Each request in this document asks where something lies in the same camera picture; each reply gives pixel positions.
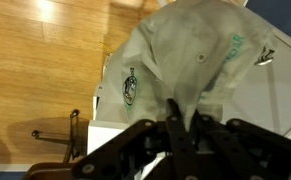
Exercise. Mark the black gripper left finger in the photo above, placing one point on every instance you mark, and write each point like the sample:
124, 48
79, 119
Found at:
131, 150

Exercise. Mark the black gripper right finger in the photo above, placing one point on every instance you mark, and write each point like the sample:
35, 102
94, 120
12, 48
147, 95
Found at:
251, 150

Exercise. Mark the grey-green printed cloth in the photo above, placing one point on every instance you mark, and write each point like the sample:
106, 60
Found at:
178, 60

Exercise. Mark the white drawer unit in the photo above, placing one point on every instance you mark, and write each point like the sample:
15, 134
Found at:
105, 135

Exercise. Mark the black metal stand legs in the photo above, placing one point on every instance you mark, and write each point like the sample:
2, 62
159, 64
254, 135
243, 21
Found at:
72, 136

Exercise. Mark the thin yellow strip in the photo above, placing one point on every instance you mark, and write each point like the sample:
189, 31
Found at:
106, 47

